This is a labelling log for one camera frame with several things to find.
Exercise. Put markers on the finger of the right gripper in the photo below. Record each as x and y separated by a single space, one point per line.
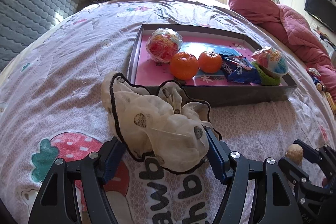
319 156
294 173

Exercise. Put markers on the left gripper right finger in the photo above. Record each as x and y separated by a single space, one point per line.
250 184

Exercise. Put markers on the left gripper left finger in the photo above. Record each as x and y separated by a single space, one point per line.
56 201

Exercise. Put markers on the brown walnut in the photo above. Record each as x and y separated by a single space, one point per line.
295 154

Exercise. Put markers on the blue white toy egg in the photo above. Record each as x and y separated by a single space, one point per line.
271 61

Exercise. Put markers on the blue Oreo snack packet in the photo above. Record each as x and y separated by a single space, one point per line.
239 70

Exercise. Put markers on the cream cloth with black trim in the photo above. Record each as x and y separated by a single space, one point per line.
168 125

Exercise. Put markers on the small orange mandarin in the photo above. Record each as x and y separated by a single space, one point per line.
210 62

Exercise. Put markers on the large orange mandarin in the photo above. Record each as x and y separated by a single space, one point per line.
184 66

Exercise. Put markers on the red blue toy egg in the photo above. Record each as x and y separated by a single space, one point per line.
163 44

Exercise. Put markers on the small toy figure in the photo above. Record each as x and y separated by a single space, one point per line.
316 77

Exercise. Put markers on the white drawer cabinet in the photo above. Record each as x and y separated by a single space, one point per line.
324 39

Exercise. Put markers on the shallow grey cardboard box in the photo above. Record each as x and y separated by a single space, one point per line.
270 89

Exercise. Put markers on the pink children's book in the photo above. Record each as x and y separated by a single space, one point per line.
149 73

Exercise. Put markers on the pink quilted blanket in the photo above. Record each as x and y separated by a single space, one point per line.
293 30

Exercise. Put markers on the grey quilted headboard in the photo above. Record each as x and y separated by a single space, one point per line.
24 21

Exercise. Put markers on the black wall television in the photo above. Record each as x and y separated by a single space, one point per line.
322 10

